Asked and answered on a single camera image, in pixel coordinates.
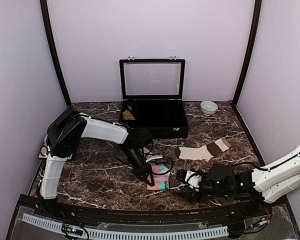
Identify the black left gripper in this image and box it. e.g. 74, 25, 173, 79
121, 146, 154, 187

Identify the pink patterned sock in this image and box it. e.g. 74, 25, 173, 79
143, 147, 172, 191

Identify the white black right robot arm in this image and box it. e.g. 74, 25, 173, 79
182, 145, 300, 217

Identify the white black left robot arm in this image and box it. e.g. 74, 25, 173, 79
39, 106, 155, 218

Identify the beige rolled sock in box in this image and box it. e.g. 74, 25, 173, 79
122, 110, 136, 121

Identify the black compartment storage box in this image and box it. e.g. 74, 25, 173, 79
119, 99, 189, 139

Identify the beige and brown sock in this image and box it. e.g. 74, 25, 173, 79
175, 137, 232, 162

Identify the glass-panel black box lid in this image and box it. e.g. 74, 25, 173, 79
119, 57, 186, 100

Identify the floral square ceramic plate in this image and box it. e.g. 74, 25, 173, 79
37, 142, 73, 161

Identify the small green circuit board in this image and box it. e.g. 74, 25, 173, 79
61, 224, 83, 236

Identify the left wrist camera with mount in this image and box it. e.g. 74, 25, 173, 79
145, 155, 169, 165

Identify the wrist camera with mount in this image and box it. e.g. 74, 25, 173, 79
176, 169, 202, 191
145, 155, 169, 165

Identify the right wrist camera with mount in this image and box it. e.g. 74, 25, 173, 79
176, 169, 202, 191

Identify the black front rail frame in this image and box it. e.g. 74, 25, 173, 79
6, 194, 300, 240

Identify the white slotted cable duct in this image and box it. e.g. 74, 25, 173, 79
21, 213, 229, 240

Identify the black left corner post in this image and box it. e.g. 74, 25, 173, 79
39, 0, 72, 107

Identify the black corner post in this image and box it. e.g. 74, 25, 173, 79
39, 0, 72, 107
232, 0, 262, 108

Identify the black right corner post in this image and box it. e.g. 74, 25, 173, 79
232, 0, 262, 108

